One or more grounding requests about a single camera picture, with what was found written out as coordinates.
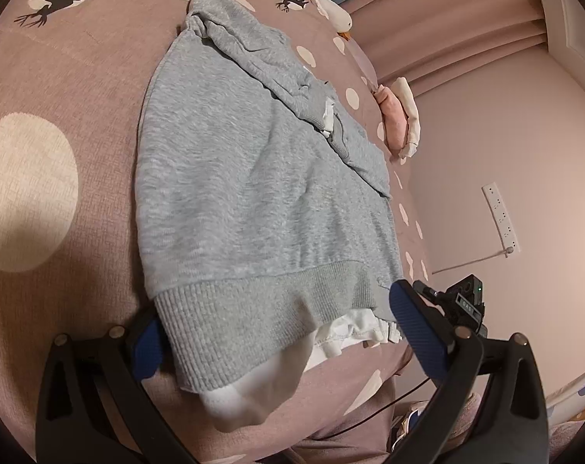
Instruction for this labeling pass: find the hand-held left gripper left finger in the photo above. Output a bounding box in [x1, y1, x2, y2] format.
[35, 309, 191, 464]

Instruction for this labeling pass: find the white power cable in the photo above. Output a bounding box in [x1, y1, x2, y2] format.
[432, 246, 513, 275]

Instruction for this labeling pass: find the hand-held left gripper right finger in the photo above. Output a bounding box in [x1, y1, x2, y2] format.
[384, 279, 550, 464]

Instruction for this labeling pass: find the white power strip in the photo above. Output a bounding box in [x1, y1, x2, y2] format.
[482, 183, 520, 258]

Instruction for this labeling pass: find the white goose plush toy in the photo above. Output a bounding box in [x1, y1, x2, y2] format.
[285, 0, 355, 39]

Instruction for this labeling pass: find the grey sweatshirt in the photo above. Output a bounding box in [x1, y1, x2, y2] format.
[135, 0, 402, 433]

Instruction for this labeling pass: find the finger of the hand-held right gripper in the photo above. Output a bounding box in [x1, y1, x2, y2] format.
[412, 279, 449, 307]

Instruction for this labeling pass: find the black cable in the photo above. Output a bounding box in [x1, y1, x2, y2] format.
[316, 377, 433, 438]

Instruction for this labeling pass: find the pink folded garment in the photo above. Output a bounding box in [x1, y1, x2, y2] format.
[374, 84, 409, 152]

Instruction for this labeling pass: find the white patterned cloth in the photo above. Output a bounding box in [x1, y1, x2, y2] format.
[544, 365, 585, 421]

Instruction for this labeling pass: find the pink polka dot blanket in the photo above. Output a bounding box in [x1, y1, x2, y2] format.
[0, 0, 433, 464]

